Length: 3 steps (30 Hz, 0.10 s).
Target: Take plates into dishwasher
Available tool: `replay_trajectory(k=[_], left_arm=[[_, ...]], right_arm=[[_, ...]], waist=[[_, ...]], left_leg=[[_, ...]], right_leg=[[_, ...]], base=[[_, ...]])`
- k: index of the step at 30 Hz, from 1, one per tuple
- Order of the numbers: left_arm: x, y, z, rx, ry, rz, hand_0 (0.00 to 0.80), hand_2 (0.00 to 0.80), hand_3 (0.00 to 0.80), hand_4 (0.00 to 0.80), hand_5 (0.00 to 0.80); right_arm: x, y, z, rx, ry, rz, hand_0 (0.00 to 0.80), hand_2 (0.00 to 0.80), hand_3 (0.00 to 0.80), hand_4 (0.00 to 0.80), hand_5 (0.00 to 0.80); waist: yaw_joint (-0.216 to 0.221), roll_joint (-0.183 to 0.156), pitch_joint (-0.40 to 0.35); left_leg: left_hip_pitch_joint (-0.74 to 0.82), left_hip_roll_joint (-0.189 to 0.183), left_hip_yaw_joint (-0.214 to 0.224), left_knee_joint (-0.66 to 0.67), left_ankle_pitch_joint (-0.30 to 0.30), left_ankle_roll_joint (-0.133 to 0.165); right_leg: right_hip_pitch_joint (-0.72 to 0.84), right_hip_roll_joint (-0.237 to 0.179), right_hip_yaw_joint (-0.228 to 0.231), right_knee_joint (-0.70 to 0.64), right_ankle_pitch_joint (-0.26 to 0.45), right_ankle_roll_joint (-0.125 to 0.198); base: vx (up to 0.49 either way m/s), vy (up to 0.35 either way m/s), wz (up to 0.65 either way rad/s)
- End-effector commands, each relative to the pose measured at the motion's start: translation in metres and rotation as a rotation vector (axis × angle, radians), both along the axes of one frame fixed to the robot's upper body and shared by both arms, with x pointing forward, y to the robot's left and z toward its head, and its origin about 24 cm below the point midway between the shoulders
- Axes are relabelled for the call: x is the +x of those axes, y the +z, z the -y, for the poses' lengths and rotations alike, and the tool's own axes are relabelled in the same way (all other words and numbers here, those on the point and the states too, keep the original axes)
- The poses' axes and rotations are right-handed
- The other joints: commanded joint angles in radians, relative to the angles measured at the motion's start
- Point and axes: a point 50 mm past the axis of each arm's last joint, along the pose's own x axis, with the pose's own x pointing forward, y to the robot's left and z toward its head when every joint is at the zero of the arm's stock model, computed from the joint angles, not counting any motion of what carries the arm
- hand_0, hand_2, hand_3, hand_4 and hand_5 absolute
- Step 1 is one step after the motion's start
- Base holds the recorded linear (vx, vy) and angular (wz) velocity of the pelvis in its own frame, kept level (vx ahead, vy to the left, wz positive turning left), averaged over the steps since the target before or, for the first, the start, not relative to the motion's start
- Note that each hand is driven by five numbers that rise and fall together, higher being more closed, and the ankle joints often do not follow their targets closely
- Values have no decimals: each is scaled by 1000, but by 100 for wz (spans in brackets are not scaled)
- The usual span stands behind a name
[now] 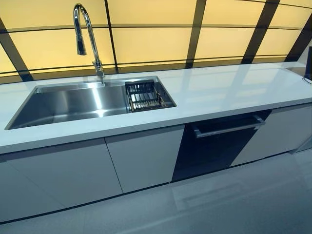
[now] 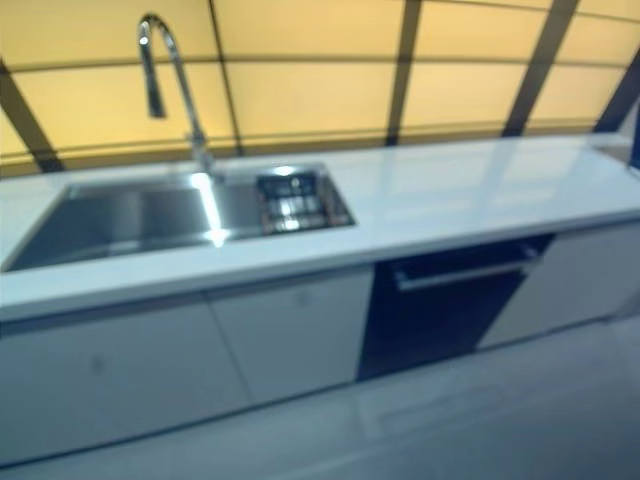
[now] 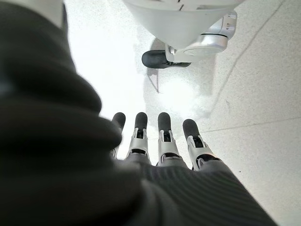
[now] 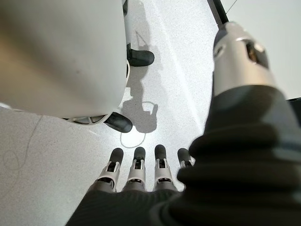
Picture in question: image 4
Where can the black left robot foot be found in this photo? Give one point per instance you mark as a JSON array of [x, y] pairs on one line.
[[142, 58]]

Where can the black right robot foot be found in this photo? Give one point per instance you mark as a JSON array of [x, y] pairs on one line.
[[120, 122]]

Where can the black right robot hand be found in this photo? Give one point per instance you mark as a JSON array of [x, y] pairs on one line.
[[211, 188]]

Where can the black robot foot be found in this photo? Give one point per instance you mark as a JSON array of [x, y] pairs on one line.
[[120, 122], [142, 58]]

